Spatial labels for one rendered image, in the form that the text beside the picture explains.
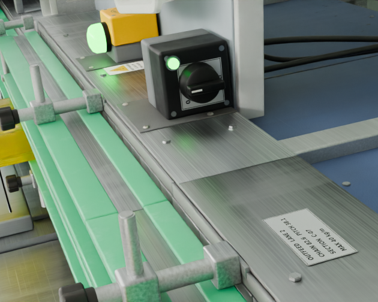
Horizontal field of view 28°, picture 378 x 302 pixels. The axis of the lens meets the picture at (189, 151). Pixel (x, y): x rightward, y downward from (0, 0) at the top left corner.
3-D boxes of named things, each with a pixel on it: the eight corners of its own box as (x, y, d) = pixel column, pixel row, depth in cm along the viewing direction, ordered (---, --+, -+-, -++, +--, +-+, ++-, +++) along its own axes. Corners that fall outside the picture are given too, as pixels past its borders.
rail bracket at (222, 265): (231, 263, 58) (60, 310, 55) (222, 177, 55) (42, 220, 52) (251, 288, 55) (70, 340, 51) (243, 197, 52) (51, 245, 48)
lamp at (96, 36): (106, 48, 115) (87, 51, 114) (101, 19, 113) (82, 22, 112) (113, 54, 111) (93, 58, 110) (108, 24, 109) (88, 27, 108)
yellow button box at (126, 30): (151, 45, 118) (105, 54, 116) (145, -2, 115) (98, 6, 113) (164, 54, 112) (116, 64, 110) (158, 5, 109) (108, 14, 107)
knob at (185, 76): (218, 96, 85) (229, 104, 82) (180, 104, 84) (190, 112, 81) (214, 58, 84) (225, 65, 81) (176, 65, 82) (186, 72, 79)
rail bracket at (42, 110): (101, 104, 99) (-1, 125, 96) (92, 50, 96) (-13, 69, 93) (108, 112, 96) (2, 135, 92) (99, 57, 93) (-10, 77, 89)
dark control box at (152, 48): (212, 89, 94) (148, 102, 92) (206, 26, 91) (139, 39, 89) (237, 107, 86) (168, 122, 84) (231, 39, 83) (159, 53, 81)
